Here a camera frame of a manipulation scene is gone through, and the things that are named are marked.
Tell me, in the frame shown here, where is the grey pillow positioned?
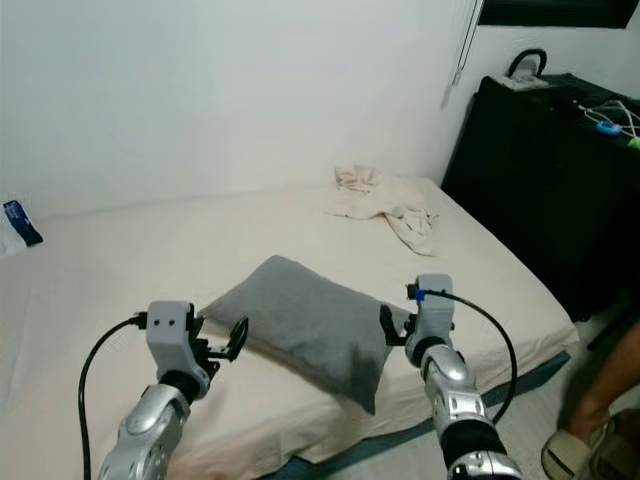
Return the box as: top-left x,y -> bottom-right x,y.
202,254 -> 397,416

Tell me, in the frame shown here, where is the bed with cream sheet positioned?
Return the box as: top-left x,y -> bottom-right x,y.
0,177 -> 582,480

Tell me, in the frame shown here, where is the crumpled cream cloth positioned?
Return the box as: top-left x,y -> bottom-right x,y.
325,164 -> 442,257

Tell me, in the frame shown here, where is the black cabinet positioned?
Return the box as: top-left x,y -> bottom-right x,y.
441,72 -> 640,324

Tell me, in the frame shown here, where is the person's bare leg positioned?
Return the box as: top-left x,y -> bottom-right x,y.
558,318 -> 640,443

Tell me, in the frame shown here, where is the olive slipper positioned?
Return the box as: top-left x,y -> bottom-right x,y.
541,413 -> 640,480

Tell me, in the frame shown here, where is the dark blue packet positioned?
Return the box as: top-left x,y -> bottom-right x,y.
0,199 -> 45,251

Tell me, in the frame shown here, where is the white blind wand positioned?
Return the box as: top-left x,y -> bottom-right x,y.
449,0 -> 485,88

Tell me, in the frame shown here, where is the dark window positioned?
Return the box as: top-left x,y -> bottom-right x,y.
477,0 -> 640,30

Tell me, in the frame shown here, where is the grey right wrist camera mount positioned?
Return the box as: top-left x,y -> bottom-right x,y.
405,274 -> 455,358

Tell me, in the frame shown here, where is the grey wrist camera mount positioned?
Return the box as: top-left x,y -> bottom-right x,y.
405,274 -> 455,358
145,301 -> 198,380

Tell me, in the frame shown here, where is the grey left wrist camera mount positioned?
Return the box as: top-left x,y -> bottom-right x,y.
145,301 -> 198,380

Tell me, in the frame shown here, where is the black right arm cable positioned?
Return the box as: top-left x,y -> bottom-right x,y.
407,283 -> 520,426

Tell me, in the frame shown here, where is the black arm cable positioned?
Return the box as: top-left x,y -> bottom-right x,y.
77,313 -> 151,480
407,283 -> 520,426

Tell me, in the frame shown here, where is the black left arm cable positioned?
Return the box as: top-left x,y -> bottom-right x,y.
77,313 -> 151,480

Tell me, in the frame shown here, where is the grey box with black handle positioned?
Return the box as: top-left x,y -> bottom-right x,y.
492,47 -> 557,92

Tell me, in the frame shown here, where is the white cable bundle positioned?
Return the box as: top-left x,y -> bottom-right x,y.
575,97 -> 640,141

